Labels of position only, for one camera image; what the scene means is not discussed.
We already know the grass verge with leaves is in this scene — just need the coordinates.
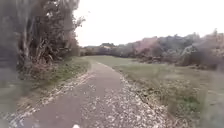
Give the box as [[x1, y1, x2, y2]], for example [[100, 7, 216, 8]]
[[0, 56, 92, 118]]

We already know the grey asphalt path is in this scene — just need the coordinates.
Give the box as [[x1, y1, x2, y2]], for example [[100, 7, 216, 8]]
[[6, 60, 174, 128]]

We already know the row of trees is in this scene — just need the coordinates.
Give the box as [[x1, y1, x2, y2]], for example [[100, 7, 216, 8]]
[[0, 0, 86, 73]]

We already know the grass field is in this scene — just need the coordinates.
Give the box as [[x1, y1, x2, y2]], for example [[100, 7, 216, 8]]
[[87, 55, 224, 128]]

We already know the row of bushes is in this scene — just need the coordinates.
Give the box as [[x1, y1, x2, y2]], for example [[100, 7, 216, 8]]
[[79, 29, 224, 71]]

